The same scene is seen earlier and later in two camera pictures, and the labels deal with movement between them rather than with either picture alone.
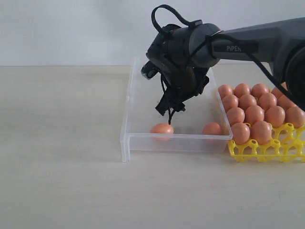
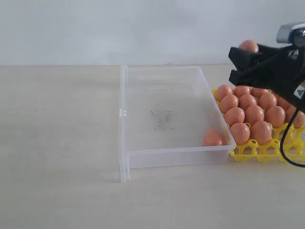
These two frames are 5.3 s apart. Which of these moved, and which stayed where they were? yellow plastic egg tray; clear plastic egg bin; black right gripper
Moved: clear plastic egg bin; black right gripper
Stayed: yellow plastic egg tray
